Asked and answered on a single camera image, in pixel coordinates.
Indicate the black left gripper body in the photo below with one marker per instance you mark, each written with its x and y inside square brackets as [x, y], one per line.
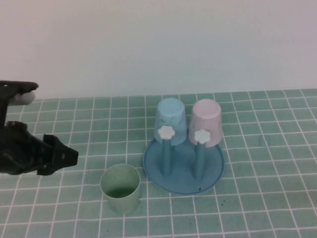
[22, 153]

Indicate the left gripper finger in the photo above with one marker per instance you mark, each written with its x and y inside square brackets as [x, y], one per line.
[48, 170]
[64, 156]

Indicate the light green plastic cup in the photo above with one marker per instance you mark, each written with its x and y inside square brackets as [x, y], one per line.
[121, 200]

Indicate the light blue plastic cup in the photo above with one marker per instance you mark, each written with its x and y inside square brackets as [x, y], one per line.
[171, 111]

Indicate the blue cup stand, flower caps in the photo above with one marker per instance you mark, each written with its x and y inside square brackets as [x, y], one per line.
[183, 178]

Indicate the light pink plastic cup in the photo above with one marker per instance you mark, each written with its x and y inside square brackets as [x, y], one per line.
[206, 114]

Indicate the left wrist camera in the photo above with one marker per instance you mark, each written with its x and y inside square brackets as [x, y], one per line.
[24, 98]

